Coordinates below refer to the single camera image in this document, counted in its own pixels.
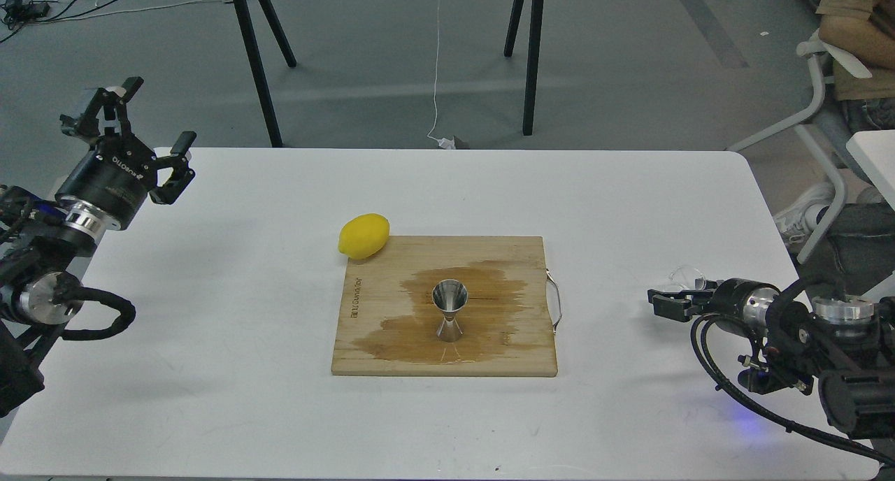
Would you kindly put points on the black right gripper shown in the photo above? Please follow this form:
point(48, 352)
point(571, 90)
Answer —
point(743, 303)

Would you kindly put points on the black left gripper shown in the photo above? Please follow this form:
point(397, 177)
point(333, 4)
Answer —
point(118, 172)

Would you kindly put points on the clear glass measuring cup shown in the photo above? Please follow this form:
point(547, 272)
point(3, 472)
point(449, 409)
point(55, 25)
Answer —
point(685, 277)

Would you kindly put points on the steel double jigger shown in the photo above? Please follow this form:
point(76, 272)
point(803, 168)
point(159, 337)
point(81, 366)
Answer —
point(449, 296)

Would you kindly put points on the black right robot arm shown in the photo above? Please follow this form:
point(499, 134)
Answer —
point(813, 337)

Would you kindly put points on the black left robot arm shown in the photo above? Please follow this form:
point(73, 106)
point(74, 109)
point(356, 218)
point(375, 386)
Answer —
point(43, 301)

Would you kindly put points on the white side table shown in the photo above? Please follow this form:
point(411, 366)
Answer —
point(874, 151)

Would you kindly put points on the yellow lemon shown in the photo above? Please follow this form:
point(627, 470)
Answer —
point(364, 236)

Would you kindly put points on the white office chair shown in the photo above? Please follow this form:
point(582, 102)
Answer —
point(821, 128)

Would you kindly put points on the wooden cutting board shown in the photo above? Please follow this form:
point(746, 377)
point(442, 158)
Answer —
point(387, 322)

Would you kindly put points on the seated person in tan shirt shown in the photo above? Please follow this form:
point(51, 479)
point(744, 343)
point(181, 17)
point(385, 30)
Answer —
point(863, 28)

